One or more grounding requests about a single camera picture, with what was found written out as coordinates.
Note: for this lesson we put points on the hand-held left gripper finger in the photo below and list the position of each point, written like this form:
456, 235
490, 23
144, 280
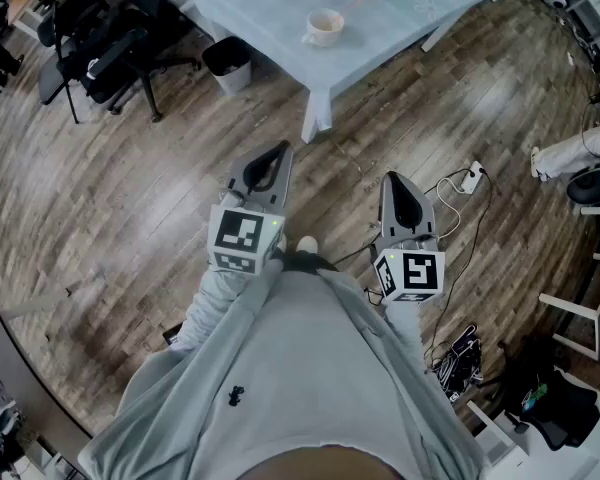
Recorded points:
284, 178
239, 178

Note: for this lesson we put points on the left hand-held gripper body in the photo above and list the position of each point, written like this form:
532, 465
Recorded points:
240, 233

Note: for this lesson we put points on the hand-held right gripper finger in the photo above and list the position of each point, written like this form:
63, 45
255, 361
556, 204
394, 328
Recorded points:
426, 220
387, 208

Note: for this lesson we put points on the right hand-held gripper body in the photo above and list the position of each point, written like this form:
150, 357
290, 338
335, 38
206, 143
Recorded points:
415, 273

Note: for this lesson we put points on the white cup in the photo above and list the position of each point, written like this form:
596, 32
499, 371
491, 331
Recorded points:
325, 35

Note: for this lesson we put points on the orange star stirrer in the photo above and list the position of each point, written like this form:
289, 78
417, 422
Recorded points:
352, 4

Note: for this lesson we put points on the person's left forearm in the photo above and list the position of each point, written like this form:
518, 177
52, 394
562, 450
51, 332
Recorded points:
210, 298

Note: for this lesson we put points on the person's right forearm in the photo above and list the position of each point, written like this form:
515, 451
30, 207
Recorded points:
405, 328

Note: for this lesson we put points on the person's left white shoe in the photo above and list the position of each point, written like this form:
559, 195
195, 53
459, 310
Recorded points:
283, 242

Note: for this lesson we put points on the person's white shoe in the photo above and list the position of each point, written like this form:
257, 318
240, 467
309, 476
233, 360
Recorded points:
307, 244
283, 242

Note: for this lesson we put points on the white power strip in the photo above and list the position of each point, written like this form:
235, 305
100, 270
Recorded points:
471, 178

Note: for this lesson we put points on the person's right white shoe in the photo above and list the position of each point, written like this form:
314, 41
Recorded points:
307, 244

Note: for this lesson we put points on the black waste bin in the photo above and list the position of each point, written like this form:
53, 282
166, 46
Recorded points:
227, 58

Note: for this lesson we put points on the small black box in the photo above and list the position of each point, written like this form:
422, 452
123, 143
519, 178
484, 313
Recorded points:
172, 335

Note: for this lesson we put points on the person's torso in gray clothing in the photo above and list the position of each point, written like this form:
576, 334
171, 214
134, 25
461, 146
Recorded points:
290, 368

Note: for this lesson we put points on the light blue floral tablecloth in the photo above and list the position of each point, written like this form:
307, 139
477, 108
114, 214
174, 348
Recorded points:
260, 18

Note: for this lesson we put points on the black office chair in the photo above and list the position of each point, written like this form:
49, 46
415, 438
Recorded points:
105, 53

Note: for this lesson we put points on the black bag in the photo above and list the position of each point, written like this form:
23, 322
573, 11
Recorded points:
560, 408

